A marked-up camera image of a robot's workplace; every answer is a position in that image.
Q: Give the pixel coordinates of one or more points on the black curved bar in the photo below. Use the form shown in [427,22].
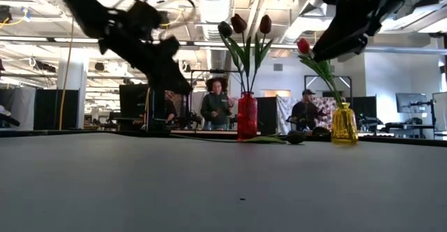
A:
[8,118]

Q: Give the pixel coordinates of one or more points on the black screen panel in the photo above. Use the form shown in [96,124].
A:
[134,101]

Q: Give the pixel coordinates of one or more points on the bright red artificial tulip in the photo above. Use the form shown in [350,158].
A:
[303,46]

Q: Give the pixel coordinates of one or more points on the black partition panel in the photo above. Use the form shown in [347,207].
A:
[52,109]

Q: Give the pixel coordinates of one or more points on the person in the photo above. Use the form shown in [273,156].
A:
[216,106]
[305,113]

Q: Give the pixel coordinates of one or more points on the grey computer monitor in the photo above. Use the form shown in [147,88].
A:
[411,102]

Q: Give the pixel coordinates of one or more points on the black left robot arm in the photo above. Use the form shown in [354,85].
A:
[80,5]

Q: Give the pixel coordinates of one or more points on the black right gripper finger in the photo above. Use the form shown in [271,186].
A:
[340,40]

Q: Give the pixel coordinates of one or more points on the red glass vase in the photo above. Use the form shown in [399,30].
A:
[247,120]

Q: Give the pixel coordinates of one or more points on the dark maroon artificial tulip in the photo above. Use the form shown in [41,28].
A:
[225,29]
[295,137]

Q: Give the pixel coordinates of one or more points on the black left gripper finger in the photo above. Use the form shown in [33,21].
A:
[167,80]

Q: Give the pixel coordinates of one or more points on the silver ceiling ventilation duct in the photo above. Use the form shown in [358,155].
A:
[213,1]

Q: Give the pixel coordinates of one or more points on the long ceiling light strip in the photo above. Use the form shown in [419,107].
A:
[77,40]

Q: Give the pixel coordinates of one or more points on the patterned quilt cloth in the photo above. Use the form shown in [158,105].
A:
[326,106]

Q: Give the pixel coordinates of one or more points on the black rounded object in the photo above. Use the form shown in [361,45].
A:
[320,131]

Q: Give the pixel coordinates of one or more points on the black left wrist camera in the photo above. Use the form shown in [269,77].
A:
[143,19]

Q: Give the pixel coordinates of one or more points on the yellow glass vase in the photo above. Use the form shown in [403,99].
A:
[344,125]

